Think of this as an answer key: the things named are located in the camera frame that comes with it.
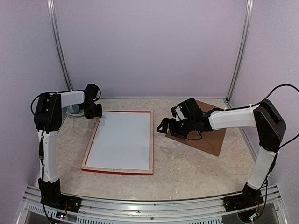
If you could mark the aluminium front rail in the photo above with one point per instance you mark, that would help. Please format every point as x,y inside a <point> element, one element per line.
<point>205,210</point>

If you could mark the aluminium corner post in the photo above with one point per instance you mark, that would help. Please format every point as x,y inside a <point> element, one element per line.
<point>241,50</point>
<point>57,41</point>

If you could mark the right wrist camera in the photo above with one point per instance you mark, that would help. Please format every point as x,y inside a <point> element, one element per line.
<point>177,113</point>

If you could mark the brown cardboard backing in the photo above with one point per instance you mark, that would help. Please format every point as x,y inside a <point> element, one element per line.
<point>212,140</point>

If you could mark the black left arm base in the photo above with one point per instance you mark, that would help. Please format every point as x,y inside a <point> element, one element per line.
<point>64,202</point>

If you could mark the white round plate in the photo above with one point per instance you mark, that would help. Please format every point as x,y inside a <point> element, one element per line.
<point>79,114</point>

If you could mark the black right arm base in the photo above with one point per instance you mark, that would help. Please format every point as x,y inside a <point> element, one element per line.
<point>249,197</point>

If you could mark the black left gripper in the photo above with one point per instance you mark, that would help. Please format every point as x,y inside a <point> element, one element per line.
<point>98,113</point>

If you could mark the red and black photo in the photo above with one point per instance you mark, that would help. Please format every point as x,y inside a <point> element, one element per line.
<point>121,140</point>

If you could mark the left aluminium corner post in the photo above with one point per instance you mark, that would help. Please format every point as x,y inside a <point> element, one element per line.
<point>57,41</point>

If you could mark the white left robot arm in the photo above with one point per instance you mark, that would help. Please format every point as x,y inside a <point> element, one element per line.
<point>48,119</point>

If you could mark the light blue mug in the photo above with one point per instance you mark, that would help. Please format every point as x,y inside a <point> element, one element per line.
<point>73,108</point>

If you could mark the red wooden picture frame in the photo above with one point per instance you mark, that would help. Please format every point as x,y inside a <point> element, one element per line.
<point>151,144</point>

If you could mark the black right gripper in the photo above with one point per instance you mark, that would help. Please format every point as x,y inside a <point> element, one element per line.
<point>165,122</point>

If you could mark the right aluminium corner post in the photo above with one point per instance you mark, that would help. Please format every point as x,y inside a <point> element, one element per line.
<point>241,50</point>

